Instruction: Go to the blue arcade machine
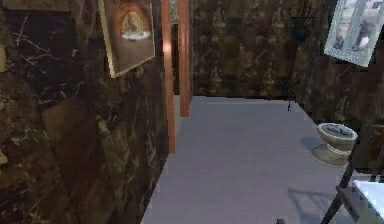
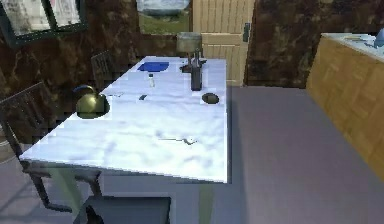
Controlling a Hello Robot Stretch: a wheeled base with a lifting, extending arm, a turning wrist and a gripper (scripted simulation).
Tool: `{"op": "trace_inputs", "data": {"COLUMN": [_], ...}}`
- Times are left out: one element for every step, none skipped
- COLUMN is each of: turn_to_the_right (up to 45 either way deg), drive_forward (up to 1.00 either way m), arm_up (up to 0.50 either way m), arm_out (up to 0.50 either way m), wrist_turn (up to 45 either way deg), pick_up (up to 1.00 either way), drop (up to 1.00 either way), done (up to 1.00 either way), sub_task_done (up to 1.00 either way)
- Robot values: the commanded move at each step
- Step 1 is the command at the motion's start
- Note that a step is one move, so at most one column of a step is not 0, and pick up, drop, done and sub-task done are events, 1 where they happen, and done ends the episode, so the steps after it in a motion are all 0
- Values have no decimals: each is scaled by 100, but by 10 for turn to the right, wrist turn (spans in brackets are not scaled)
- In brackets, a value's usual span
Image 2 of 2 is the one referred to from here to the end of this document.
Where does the dark round bowl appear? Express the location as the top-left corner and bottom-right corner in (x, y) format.
(201, 92), (221, 106)

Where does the light wooden room door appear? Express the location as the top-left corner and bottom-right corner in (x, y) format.
(192, 0), (256, 87)

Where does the window with green view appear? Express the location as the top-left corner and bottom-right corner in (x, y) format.
(135, 0), (192, 36)

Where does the dark tall bottle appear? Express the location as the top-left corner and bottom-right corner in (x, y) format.
(190, 48), (204, 92)

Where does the dark grey chair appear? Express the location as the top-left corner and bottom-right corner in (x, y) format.
(73, 195), (172, 224)

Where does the grey metal pot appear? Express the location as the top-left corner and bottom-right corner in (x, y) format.
(176, 31), (203, 54)

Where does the dark wooden chair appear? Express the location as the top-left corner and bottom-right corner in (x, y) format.
(90, 49), (118, 91)
(0, 81), (103, 213)

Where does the blue flat plate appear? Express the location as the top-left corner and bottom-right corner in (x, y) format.
(137, 61), (170, 73)

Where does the dark framed window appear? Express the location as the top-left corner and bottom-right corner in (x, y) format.
(0, 0), (88, 48)

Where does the wooden counter with pale top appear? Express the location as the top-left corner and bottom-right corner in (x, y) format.
(305, 32), (384, 183)

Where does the brass kettle with dark handle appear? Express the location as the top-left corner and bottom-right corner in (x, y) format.
(72, 84), (111, 120)

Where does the white marble table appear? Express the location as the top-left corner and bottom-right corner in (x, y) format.
(18, 55), (233, 224)

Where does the dark door handle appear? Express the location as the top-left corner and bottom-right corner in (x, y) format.
(242, 22), (251, 43)

